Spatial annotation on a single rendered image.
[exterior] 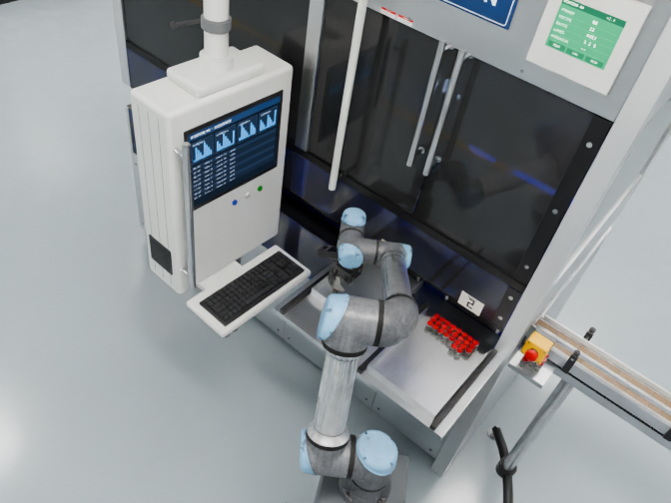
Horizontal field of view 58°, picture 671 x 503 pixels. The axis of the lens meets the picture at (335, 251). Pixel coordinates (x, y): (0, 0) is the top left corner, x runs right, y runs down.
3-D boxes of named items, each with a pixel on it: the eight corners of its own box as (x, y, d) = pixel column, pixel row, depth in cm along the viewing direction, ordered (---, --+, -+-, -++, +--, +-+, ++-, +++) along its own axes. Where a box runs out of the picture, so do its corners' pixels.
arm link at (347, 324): (348, 489, 163) (385, 313, 141) (294, 482, 162) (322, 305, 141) (348, 458, 174) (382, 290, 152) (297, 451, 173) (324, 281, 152)
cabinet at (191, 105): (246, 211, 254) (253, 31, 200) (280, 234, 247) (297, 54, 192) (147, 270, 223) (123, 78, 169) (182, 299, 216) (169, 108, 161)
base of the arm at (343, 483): (386, 516, 172) (393, 502, 165) (335, 504, 172) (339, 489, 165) (391, 466, 183) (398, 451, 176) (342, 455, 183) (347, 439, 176)
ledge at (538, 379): (524, 342, 215) (526, 339, 214) (557, 364, 210) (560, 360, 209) (506, 365, 207) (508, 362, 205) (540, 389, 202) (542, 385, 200)
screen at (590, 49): (526, 58, 150) (560, -29, 135) (608, 95, 142) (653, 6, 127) (524, 59, 149) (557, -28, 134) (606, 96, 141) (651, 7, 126)
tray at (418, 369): (423, 313, 216) (426, 307, 213) (486, 356, 206) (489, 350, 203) (365, 370, 195) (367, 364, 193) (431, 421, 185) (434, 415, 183)
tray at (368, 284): (367, 249, 236) (369, 242, 233) (422, 284, 226) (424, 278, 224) (311, 294, 215) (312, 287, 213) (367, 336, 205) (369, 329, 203)
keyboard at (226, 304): (279, 251, 239) (279, 248, 237) (305, 271, 233) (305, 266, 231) (199, 304, 215) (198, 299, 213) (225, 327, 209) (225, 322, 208)
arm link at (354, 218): (340, 221, 184) (342, 203, 190) (336, 247, 191) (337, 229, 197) (366, 225, 184) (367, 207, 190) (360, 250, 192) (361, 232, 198)
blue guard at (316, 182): (131, 84, 275) (127, 47, 262) (503, 328, 200) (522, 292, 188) (130, 85, 274) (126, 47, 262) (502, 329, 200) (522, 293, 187)
